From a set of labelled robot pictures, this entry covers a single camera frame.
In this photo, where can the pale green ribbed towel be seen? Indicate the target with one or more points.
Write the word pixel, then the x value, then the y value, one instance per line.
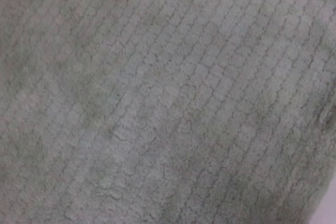
pixel 168 98

